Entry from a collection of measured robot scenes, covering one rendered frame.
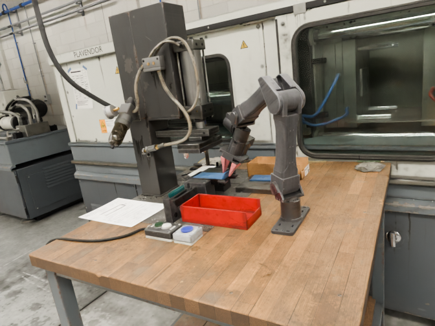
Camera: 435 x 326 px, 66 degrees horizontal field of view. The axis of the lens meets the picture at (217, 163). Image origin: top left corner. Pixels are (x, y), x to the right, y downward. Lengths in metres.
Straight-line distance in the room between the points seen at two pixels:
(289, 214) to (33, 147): 3.56
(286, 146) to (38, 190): 3.62
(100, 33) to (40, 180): 2.69
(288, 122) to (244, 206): 0.35
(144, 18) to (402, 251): 1.57
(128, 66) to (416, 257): 1.57
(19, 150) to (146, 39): 3.04
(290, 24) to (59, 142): 3.32
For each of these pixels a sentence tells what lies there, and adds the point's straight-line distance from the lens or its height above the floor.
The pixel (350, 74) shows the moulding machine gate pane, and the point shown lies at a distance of 1.68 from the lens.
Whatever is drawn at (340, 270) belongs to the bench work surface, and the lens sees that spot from 0.88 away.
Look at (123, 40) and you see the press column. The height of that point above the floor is 1.55.
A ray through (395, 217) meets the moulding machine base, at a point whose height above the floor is 0.62.
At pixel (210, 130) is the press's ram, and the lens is 1.28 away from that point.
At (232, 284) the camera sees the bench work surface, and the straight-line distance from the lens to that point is 0.84.
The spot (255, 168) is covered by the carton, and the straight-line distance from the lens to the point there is 1.53.
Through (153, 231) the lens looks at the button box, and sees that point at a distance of 1.10.
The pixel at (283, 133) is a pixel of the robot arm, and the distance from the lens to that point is 0.99.
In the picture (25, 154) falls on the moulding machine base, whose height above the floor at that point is 0.79.
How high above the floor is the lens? 1.38
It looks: 15 degrees down
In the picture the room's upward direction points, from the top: 7 degrees counter-clockwise
